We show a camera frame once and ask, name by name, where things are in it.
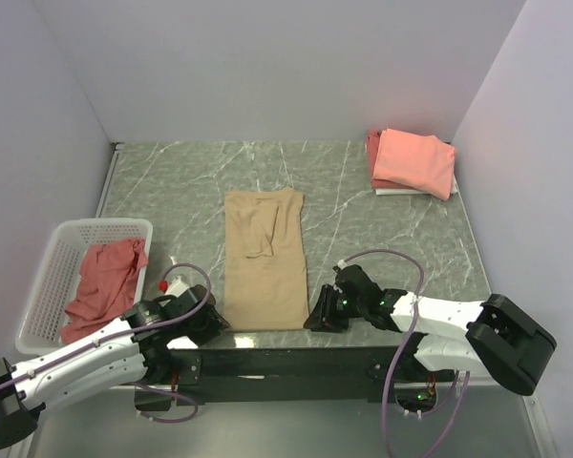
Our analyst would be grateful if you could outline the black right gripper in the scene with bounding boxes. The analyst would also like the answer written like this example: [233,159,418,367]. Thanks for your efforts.
[303,283,367,333]

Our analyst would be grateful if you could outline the beige t shirt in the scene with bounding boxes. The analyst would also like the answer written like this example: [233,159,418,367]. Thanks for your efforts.
[223,187,308,332]

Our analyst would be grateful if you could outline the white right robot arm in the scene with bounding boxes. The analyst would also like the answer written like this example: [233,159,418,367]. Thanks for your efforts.
[304,265,557,396]

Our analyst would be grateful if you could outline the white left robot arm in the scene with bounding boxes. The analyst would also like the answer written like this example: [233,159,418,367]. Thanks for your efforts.
[0,285,229,450]

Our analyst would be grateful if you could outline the black base beam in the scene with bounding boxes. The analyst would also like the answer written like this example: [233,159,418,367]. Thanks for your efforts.
[144,346,396,405]

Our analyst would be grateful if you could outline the red shirt in basket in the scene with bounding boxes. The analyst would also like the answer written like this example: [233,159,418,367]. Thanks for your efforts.
[60,238,148,344]

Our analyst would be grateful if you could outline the folded salmon pink shirt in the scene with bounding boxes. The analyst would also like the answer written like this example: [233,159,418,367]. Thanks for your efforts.
[373,133,456,200]

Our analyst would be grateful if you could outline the white plastic laundry basket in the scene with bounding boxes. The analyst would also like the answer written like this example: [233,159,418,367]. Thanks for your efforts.
[15,218,153,355]

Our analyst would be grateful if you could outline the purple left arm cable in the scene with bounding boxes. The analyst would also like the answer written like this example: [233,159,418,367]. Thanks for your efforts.
[0,261,214,445]

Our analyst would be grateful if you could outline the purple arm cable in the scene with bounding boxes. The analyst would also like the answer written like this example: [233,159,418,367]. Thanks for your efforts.
[0,261,214,445]
[336,250,472,458]

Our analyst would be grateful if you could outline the aluminium front rail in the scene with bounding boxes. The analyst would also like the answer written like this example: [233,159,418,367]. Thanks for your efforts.
[28,345,536,392]

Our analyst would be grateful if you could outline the aluminium rail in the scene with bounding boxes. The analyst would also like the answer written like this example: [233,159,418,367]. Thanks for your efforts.
[95,142,124,219]
[28,345,536,392]

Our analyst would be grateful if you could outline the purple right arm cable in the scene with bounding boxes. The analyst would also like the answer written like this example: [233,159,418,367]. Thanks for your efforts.
[336,250,472,458]

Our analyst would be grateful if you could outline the aluminium left side rail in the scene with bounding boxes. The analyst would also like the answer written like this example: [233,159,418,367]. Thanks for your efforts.
[95,142,124,219]

